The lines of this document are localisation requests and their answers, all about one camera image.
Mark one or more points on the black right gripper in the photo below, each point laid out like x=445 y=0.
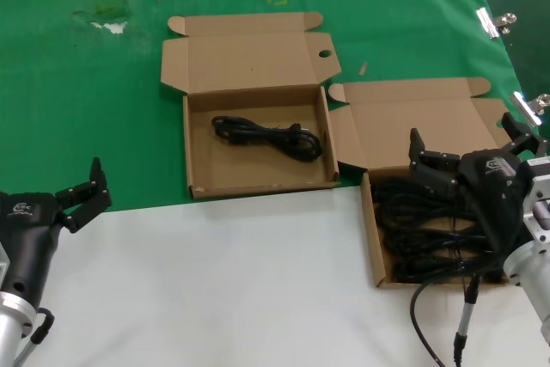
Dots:
x=494 y=195

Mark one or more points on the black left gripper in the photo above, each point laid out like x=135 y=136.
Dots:
x=26 y=238

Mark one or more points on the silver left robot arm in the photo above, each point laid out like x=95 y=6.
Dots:
x=10 y=328

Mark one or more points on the open cardboard mailer box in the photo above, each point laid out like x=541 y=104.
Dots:
x=258 y=173
x=408 y=113

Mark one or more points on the silver binder clip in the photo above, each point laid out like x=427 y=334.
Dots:
x=526 y=107
x=487 y=23

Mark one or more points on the green table cloth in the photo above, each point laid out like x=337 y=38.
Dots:
x=86 y=105

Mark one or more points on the short wooden stick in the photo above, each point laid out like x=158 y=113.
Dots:
x=363 y=69

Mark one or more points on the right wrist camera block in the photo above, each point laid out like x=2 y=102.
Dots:
x=537 y=195

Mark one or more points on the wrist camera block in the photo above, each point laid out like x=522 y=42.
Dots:
x=537 y=195
x=3 y=264

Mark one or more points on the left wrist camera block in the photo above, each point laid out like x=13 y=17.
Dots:
x=3 y=264

